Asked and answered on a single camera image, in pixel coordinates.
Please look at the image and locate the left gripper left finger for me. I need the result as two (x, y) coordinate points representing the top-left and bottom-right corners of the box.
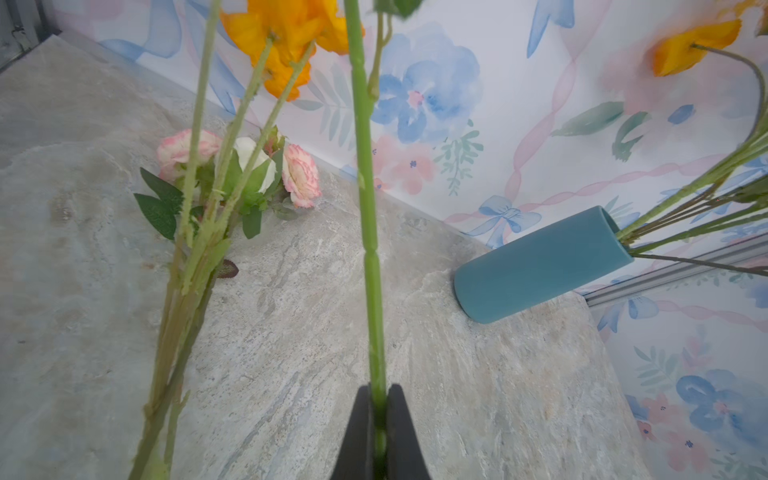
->
(330, 385), (374, 480)

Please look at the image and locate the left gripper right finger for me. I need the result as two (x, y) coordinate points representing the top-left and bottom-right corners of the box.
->
(386, 384), (431, 480)

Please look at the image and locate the teal ceramic vase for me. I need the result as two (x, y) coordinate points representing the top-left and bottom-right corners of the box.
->
(453, 206), (633, 324)

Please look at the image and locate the pink carnation flower stem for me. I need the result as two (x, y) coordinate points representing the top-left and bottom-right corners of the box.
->
(629, 199), (767, 257)

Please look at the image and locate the cream yellow rose stem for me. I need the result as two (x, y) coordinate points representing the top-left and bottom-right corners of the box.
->
(344, 1), (392, 479)

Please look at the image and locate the orange sunflower stem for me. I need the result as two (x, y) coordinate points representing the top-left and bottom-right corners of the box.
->
(631, 253), (768, 277)

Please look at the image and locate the orange ranunculus flower bunch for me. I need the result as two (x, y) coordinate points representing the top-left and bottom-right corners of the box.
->
(130, 1), (349, 479)

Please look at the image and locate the orange poppy flower stem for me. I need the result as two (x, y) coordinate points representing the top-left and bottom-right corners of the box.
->
(617, 0), (768, 241)

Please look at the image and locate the pink rose flower stem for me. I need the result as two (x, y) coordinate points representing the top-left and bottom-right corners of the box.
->
(133, 127), (323, 241)

